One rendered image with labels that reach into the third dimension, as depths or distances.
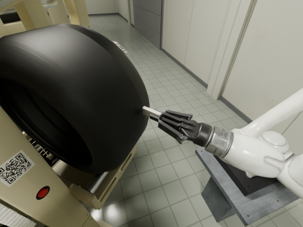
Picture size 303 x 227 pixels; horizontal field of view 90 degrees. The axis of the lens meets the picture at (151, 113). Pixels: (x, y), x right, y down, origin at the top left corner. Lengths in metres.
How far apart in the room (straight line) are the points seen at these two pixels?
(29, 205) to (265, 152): 0.72
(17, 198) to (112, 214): 1.16
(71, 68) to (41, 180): 0.39
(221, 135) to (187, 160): 1.45
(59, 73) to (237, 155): 0.52
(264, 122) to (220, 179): 0.56
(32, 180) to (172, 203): 1.31
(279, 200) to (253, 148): 0.76
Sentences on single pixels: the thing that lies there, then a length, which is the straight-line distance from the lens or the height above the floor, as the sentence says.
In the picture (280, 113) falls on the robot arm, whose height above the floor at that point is 1.25.
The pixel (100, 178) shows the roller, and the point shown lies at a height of 0.92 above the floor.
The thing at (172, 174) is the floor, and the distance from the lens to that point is 1.81.
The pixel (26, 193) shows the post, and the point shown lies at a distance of 0.64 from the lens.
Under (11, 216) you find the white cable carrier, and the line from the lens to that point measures 0.68.
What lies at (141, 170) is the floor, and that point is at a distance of 1.82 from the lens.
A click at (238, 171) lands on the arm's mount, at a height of 0.71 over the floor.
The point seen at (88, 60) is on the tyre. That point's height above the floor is 1.43.
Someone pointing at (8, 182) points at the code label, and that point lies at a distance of 0.58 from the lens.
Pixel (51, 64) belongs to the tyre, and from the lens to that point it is 0.46.
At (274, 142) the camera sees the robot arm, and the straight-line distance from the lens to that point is 1.00.
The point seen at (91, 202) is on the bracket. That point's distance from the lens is 0.73.
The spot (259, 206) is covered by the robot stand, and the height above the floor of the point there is 0.65.
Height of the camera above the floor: 1.60
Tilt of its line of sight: 41 degrees down
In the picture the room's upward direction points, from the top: straight up
